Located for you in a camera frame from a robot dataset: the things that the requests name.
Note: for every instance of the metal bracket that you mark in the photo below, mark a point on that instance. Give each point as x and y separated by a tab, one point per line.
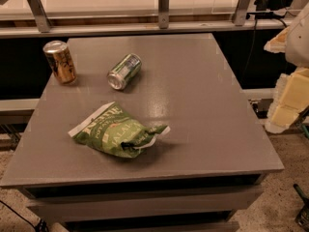
39	15
240	13
163	14

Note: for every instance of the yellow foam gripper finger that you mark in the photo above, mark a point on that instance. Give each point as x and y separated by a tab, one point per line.
278	43
290	99

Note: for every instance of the gold soda can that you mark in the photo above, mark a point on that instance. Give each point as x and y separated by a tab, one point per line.
59	59

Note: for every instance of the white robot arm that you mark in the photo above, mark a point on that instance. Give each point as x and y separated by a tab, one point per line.
297	43

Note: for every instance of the green chip bag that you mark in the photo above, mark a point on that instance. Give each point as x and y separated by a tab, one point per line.
115	132

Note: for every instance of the dark tool on floor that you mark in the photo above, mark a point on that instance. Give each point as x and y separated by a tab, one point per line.
302	218

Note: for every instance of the grey drawer cabinet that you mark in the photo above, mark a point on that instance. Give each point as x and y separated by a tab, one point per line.
210	163

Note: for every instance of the right metal bracket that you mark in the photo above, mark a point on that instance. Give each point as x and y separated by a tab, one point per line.
240	13

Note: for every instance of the left metal bracket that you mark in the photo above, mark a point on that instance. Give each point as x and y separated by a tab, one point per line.
39	15

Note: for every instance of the middle metal bracket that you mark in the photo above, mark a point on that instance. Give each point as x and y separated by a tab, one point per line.
163	14

